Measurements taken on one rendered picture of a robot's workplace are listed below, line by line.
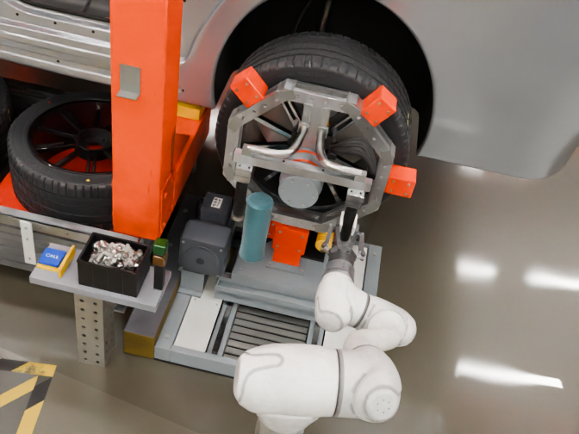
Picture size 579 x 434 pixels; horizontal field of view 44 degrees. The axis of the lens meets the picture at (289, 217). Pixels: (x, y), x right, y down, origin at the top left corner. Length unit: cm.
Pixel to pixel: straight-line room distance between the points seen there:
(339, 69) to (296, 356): 112
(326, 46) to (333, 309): 89
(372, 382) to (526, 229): 255
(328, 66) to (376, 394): 119
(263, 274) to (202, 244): 30
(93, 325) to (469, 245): 185
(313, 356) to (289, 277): 148
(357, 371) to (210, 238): 140
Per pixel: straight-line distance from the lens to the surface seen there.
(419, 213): 368
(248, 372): 139
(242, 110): 230
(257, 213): 236
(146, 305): 241
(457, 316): 325
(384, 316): 194
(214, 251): 269
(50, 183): 279
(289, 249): 260
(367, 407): 138
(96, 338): 270
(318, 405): 139
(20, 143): 297
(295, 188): 224
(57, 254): 254
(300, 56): 230
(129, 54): 211
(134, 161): 231
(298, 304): 284
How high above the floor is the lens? 227
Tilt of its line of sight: 41 degrees down
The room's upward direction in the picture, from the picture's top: 11 degrees clockwise
